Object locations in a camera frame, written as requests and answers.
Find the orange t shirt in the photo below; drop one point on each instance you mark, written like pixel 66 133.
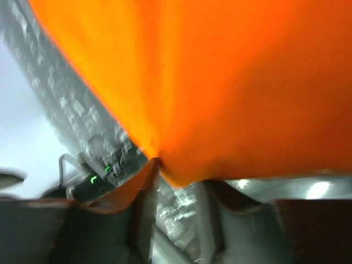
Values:
pixel 217 89

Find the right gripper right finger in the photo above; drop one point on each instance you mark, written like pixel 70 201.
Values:
pixel 306 220

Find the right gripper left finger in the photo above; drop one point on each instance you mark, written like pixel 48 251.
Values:
pixel 116 228

